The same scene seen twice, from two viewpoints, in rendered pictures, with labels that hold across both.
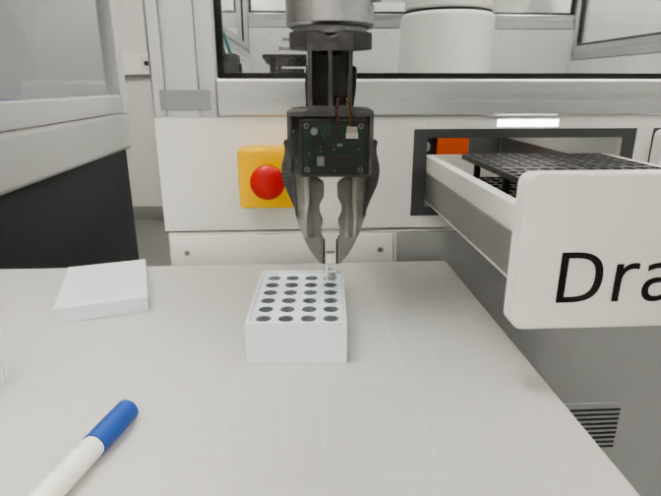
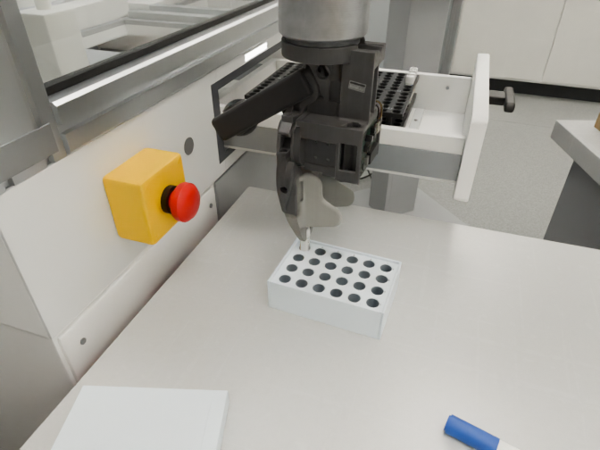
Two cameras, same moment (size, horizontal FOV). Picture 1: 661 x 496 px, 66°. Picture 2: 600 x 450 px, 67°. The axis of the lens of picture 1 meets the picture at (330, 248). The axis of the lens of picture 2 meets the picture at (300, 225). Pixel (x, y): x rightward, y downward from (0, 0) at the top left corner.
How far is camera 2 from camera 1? 53 cm
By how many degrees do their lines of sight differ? 62
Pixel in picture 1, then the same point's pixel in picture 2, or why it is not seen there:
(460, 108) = (230, 54)
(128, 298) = (222, 409)
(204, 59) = (29, 79)
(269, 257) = (148, 277)
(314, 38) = (376, 57)
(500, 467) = (514, 266)
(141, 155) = not seen: outside the picture
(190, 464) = (505, 393)
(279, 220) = not seen: hidden behind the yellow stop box
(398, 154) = (206, 113)
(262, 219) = (136, 245)
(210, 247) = (101, 313)
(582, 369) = not seen: hidden behind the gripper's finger
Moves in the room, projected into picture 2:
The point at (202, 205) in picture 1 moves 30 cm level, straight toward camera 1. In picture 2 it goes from (81, 275) to (408, 308)
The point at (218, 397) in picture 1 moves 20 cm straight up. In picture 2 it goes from (426, 365) to (472, 181)
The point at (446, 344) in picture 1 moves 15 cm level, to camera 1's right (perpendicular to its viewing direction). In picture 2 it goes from (388, 237) to (411, 184)
